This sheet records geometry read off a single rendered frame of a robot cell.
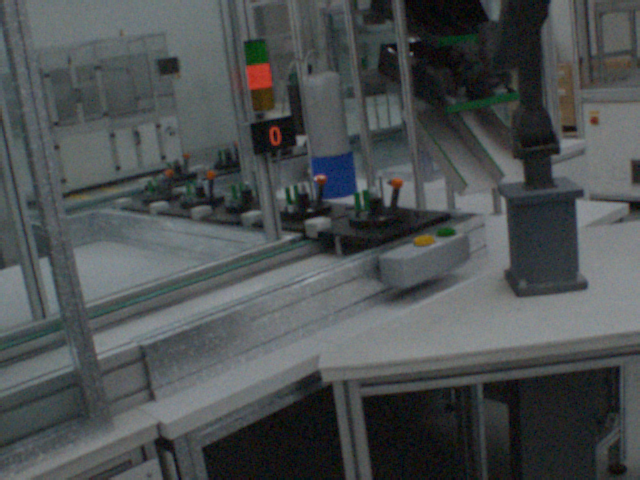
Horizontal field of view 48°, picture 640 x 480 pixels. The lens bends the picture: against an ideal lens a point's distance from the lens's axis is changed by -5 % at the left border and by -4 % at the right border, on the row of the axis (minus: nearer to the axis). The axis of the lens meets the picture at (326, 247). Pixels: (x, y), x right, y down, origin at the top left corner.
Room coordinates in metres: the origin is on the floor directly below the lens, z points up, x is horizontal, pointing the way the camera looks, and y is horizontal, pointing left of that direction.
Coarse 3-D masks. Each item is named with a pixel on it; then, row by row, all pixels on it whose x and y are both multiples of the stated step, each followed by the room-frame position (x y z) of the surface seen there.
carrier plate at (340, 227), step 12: (408, 216) 1.72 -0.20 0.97; (432, 216) 1.69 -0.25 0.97; (444, 216) 1.68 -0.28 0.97; (336, 228) 1.70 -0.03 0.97; (348, 228) 1.68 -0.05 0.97; (372, 228) 1.65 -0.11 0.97; (384, 228) 1.63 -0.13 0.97; (396, 228) 1.62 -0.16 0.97; (408, 228) 1.61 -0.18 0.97; (348, 240) 1.62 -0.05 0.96; (360, 240) 1.59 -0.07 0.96; (372, 240) 1.56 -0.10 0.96; (384, 240) 1.55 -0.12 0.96
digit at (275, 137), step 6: (276, 120) 1.67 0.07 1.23; (270, 126) 1.65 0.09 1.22; (276, 126) 1.66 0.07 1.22; (282, 126) 1.67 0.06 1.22; (270, 132) 1.65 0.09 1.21; (276, 132) 1.66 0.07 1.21; (282, 132) 1.67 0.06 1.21; (270, 138) 1.65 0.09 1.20; (276, 138) 1.66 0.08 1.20; (282, 138) 1.67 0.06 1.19; (270, 144) 1.65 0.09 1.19; (276, 144) 1.66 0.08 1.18; (282, 144) 1.67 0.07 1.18
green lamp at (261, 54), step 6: (258, 42) 1.66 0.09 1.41; (264, 42) 1.67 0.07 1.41; (246, 48) 1.66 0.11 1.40; (252, 48) 1.65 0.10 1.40; (258, 48) 1.66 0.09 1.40; (264, 48) 1.67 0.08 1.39; (246, 54) 1.66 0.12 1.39; (252, 54) 1.65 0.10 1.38; (258, 54) 1.66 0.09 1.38; (264, 54) 1.66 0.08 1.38; (246, 60) 1.67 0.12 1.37; (252, 60) 1.66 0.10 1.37; (258, 60) 1.65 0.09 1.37; (264, 60) 1.66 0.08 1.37; (246, 66) 1.67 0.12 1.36
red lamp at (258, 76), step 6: (258, 66) 1.65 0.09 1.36; (264, 66) 1.66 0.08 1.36; (252, 72) 1.66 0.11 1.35; (258, 72) 1.65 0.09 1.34; (264, 72) 1.66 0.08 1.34; (252, 78) 1.66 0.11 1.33; (258, 78) 1.65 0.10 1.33; (264, 78) 1.66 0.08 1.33; (270, 78) 1.68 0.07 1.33; (252, 84) 1.66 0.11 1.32; (258, 84) 1.65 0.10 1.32; (264, 84) 1.66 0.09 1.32; (270, 84) 1.67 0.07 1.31
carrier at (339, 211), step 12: (288, 192) 1.92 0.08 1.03; (300, 192) 1.90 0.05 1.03; (312, 192) 1.96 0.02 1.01; (288, 204) 1.90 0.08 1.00; (300, 204) 1.90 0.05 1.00; (312, 204) 1.92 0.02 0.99; (324, 204) 1.90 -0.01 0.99; (336, 204) 1.98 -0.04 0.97; (348, 204) 1.96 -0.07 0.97; (288, 216) 1.85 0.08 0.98; (300, 216) 1.84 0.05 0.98; (312, 216) 1.84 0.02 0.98; (324, 216) 1.84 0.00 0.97; (336, 216) 1.82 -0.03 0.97; (288, 228) 1.77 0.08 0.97; (300, 228) 1.75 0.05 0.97
